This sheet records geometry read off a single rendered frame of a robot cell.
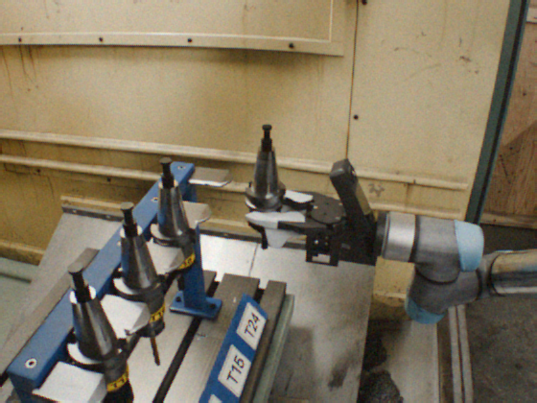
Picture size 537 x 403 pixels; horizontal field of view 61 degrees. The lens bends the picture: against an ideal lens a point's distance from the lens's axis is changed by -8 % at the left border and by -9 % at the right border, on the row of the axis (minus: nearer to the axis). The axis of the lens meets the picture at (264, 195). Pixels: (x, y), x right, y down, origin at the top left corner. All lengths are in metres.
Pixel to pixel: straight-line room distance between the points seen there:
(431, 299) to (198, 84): 0.67
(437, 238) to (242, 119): 0.56
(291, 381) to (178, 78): 0.72
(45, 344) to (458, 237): 0.57
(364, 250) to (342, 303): 0.43
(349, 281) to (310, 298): 0.11
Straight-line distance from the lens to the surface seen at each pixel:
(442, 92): 1.04
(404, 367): 1.27
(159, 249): 0.66
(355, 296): 1.20
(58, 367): 0.55
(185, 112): 1.16
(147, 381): 0.92
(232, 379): 0.85
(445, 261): 0.76
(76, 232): 1.44
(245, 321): 0.92
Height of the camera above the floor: 1.62
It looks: 32 degrees down
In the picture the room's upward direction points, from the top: straight up
